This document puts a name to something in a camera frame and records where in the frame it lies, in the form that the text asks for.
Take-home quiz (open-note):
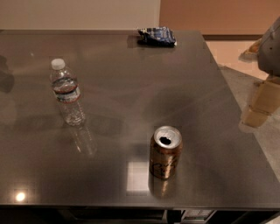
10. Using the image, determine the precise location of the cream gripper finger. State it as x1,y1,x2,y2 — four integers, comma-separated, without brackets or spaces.
241,76,280,128

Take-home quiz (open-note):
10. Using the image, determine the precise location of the orange soda can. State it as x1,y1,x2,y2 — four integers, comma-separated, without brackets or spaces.
149,126,183,179

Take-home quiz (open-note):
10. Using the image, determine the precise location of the clear plastic water bottle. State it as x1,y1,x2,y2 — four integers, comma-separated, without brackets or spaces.
50,59,86,126

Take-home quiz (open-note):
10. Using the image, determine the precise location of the blue chip bag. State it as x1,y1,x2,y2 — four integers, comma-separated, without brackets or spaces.
137,26,177,47

